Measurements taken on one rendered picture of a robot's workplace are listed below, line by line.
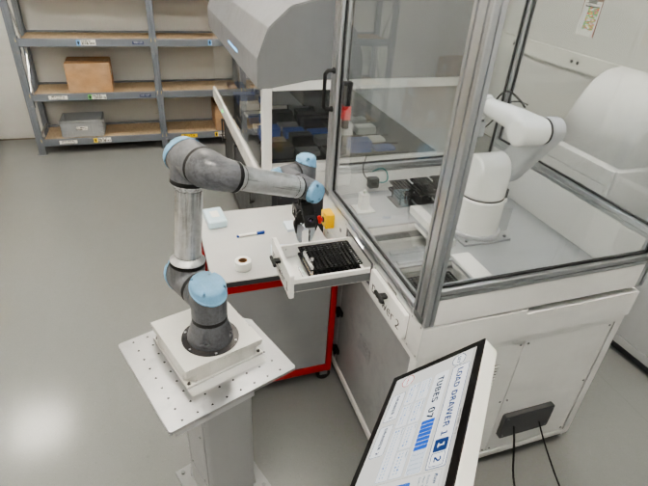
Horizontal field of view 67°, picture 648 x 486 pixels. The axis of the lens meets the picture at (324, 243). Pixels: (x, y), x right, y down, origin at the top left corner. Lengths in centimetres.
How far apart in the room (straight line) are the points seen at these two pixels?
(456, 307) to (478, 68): 76
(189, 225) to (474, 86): 91
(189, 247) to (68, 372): 150
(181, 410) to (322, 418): 107
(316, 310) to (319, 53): 124
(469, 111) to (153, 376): 125
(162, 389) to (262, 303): 70
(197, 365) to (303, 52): 155
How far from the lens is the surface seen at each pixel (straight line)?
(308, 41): 251
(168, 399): 166
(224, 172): 141
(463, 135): 132
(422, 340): 168
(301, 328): 237
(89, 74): 547
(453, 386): 120
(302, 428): 251
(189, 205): 155
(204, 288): 156
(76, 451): 261
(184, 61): 586
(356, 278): 196
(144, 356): 181
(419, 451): 111
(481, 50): 128
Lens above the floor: 200
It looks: 32 degrees down
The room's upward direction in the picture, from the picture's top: 4 degrees clockwise
